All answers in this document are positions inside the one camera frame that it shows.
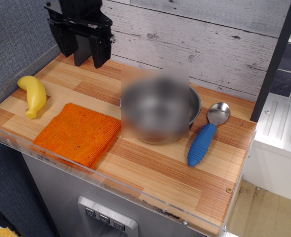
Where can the black vertical post right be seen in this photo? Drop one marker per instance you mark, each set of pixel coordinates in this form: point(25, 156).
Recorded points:
point(273, 66)

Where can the black vertical post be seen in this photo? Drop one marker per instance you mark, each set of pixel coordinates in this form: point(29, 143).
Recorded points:
point(273, 66)
point(83, 52)

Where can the silver dispenser button panel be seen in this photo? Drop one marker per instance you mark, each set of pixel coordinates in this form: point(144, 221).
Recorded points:
point(101, 221)

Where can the clear acrylic table edge guard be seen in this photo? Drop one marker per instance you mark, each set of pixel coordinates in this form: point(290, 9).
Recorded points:
point(206, 228)

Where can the black vertical post left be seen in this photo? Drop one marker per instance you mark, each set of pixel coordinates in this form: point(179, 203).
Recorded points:
point(83, 52)

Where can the orange cloth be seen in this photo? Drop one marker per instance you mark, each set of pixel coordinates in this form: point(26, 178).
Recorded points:
point(79, 134)

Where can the silver toy fridge cabinet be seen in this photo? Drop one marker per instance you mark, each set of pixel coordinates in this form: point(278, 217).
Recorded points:
point(60, 191)

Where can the blue handled metal spoon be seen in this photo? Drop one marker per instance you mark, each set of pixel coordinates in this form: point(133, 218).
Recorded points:
point(218, 114)

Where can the silver metal pot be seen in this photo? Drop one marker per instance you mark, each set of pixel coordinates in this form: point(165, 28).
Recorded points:
point(158, 113)

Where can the white ridged appliance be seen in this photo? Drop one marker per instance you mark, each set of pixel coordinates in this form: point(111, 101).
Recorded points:
point(268, 164)

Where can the yellow plastic banana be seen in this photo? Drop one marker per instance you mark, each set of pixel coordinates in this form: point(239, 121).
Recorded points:
point(36, 94)

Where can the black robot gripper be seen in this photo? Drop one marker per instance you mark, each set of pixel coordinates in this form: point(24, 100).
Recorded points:
point(85, 18)

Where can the yellow object bottom left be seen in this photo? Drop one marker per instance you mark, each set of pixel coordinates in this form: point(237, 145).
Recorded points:
point(6, 232)

